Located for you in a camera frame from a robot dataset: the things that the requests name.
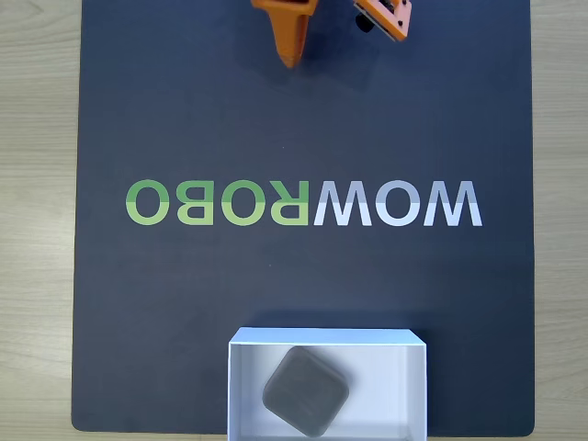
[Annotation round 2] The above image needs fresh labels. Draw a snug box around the grey square usb charger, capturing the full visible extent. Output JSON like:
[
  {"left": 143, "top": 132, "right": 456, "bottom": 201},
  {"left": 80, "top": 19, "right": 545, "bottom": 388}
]
[{"left": 261, "top": 345, "right": 351, "bottom": 438}]

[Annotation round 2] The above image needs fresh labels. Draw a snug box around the white cardboard bin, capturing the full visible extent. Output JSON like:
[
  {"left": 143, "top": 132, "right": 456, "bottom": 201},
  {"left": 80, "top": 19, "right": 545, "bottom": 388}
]
[{"left": 227, "top": 326, "right": 428, "bottom": 441}]

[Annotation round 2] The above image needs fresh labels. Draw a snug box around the dark grey wowrobo mat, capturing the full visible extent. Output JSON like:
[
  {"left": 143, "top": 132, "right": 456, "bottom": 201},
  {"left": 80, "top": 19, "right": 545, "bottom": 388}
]
[{"left": 71, "top": 0, "right": 537, "bottom": 435}]

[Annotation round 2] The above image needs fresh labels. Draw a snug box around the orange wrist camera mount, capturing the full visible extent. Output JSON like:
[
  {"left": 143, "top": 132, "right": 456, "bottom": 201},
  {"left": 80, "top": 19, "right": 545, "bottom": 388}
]
[{"left": 352, "top": 0, "right": 413, "bottom": 44}]

